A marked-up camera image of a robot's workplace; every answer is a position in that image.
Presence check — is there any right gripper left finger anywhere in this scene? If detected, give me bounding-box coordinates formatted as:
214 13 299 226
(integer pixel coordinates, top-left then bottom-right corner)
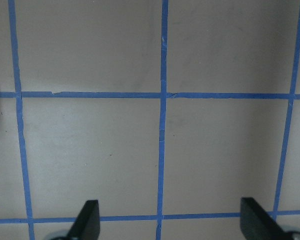
67 200 100 240

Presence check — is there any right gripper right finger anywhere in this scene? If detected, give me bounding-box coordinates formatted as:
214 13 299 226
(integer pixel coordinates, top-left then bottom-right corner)
240 197 290 240

